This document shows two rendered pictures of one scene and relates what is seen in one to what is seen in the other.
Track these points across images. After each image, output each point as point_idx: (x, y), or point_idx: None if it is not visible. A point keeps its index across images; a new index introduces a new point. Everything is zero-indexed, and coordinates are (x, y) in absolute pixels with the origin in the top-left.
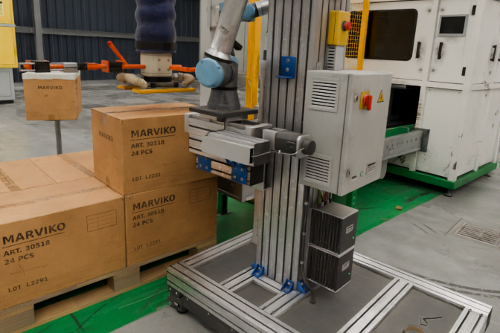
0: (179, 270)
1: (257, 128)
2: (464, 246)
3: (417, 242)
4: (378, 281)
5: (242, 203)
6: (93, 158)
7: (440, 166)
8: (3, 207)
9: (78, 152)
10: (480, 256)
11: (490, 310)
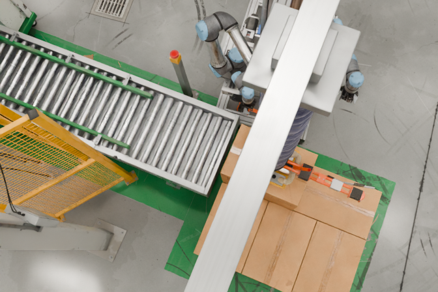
0: (304, 131)
1: None
2: (141, 12)
3: (151, 39)
4: (253, 42)
5: (144, 178)
6: (259, 248)
7: (17, 19)
8: (362, 209)
9: (251, 276)
10: (153, 3)
11: None
